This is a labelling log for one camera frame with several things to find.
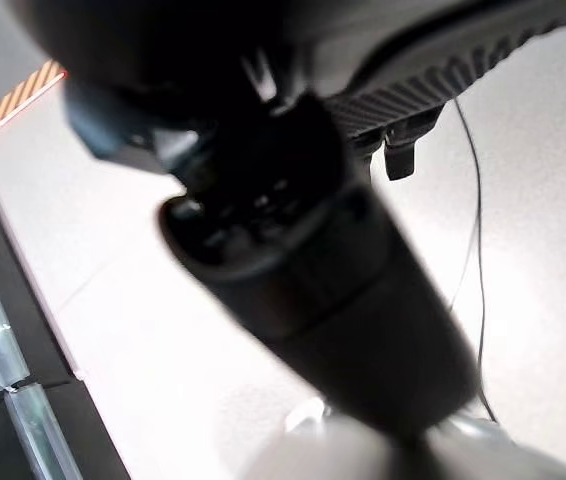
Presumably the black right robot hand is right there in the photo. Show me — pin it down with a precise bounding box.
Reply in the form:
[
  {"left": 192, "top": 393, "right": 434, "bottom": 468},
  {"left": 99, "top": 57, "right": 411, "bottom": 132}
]
[{"left": 2, "top": 0, "right": 566, "bottom": 437}]

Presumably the silver right robot leg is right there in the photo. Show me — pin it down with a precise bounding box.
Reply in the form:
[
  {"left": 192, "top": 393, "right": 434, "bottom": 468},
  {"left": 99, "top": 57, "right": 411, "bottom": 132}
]
[{"left": 242, "top": 394, "right": 566, "bottom": 480}]

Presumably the orange white striped tape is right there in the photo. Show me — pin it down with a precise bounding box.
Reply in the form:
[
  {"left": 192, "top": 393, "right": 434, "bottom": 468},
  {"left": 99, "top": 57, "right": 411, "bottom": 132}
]
[{"left": 0, "top": 58, "right": 68, "bottom": 151}]

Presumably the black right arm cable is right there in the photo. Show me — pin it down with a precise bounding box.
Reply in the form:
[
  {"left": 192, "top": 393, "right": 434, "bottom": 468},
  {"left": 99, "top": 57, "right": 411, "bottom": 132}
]
[{"left": 450, "top": 97, "right": 497, "bottom": 424}]

